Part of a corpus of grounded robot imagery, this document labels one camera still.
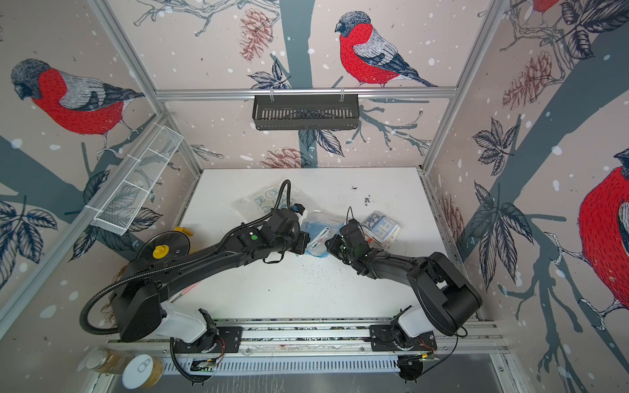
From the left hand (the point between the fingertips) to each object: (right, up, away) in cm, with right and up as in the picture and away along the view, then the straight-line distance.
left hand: (315, 237), depth 79 cm
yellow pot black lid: (-51, -3, +2) cm, 52 cm away
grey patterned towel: (+25, -1, +17) cm, 30 cm away
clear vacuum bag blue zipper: (-32, +9, +28) cm, 43 cm away
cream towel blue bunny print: (-22, +12, +28) cm, 38 cm away
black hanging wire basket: (-5, +50, +27) cm, 57 cm away
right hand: (+4, -3, +11) cm, 12 cm away
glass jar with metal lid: (-55, -30, -16) cm, 64 cm away
